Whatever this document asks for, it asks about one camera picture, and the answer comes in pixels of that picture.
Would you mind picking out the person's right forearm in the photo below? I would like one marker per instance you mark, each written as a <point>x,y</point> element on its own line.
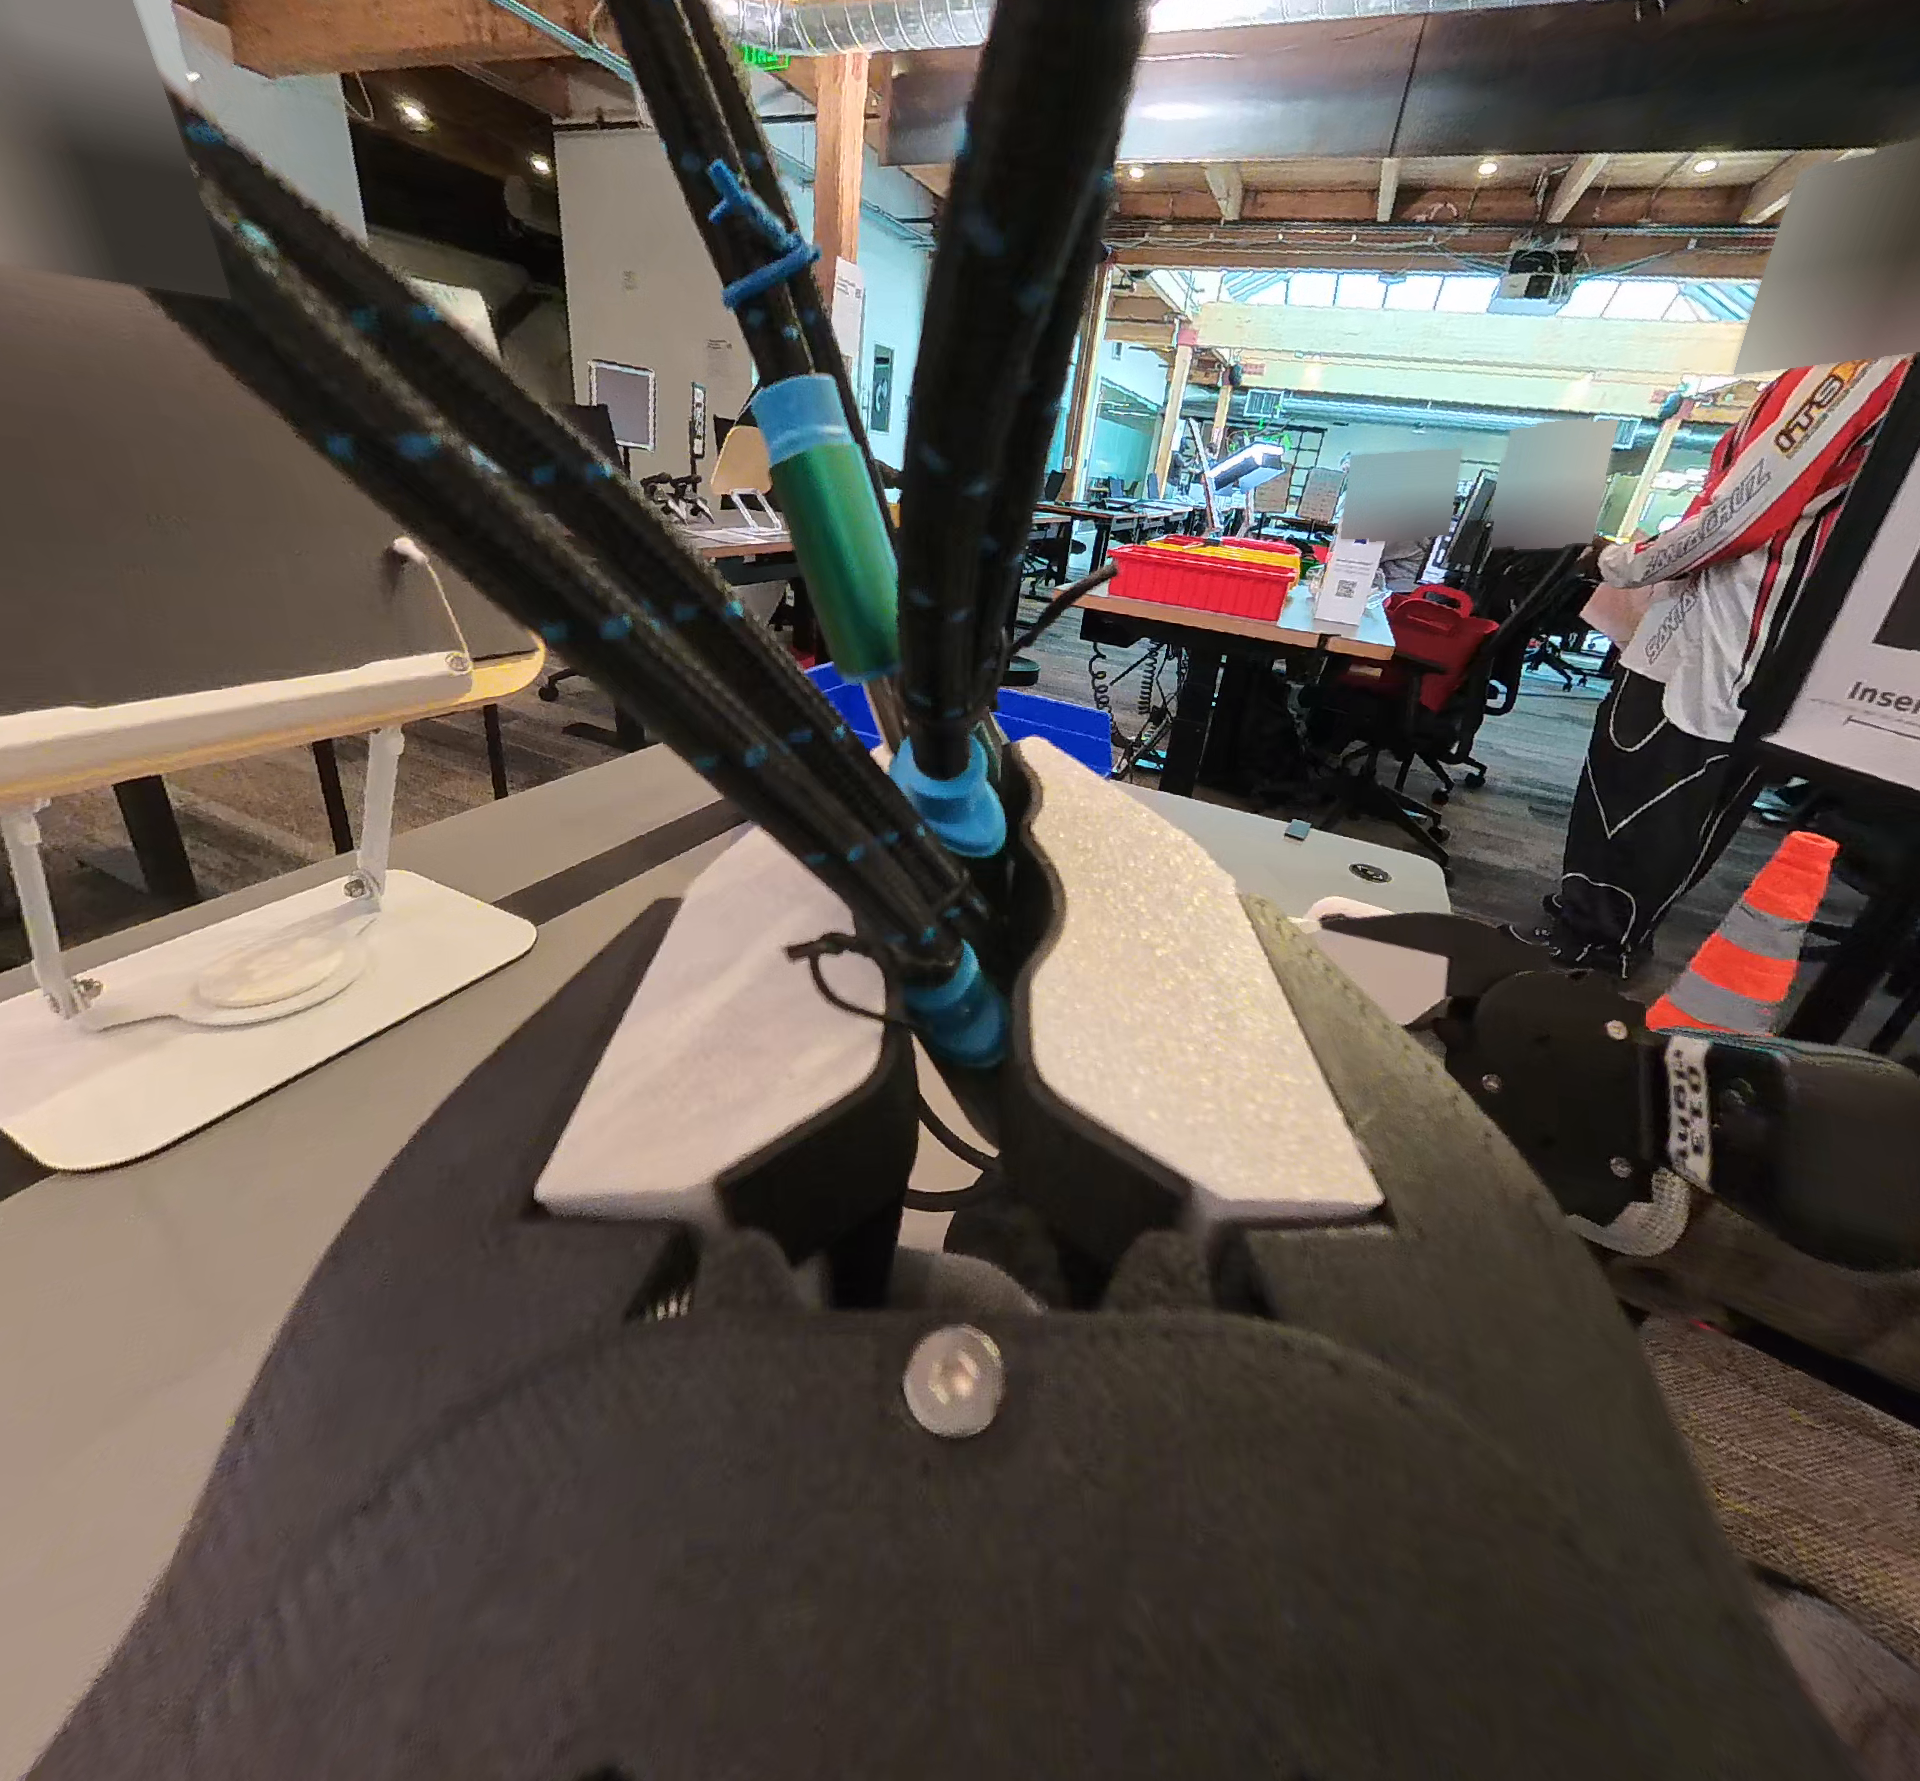
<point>1771,1288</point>

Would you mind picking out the white printed card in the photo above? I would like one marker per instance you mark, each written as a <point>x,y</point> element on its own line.
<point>1350,581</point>

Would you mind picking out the grey framed sign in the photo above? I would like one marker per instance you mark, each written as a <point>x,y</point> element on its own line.
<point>622,406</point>

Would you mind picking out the ceiling projector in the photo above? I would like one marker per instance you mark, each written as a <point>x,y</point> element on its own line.
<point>1543,272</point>

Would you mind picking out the green exit sign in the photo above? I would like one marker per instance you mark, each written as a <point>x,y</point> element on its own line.
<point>763,56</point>

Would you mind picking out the narrow black-framed sign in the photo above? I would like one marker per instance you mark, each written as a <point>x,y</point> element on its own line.
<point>699,420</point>

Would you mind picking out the orange traffic cone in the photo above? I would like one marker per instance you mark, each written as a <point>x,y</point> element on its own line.
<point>1747,958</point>

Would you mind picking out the red plastic tray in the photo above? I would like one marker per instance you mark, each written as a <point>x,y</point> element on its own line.
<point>1200,581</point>

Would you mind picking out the black office chair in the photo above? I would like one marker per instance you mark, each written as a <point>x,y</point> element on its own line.
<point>1515,642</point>
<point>1799,1483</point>

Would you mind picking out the black-framed printed sign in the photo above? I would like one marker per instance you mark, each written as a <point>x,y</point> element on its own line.
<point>1845,671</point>

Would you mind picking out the wooden book stand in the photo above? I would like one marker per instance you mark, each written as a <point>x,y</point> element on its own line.
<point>739,469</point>

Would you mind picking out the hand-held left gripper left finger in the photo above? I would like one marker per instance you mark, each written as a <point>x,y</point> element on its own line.
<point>705,1048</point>

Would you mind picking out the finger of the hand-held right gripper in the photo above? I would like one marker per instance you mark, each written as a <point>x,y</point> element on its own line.
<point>1387,980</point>

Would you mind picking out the yellow plastic tray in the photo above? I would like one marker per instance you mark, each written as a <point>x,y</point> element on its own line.
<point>1252,548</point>

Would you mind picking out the black and white device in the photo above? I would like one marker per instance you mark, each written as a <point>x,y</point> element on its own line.
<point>678,499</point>

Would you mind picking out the white tablet stand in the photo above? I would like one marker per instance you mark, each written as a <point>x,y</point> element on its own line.
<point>225,1003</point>

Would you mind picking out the wooden column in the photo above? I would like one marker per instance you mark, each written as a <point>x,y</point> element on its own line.
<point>840,206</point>

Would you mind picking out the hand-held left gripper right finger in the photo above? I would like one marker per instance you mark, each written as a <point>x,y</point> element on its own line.
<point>1185,1016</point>

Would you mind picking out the blue plastic bin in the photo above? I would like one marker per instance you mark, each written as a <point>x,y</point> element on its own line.
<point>1050,723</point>

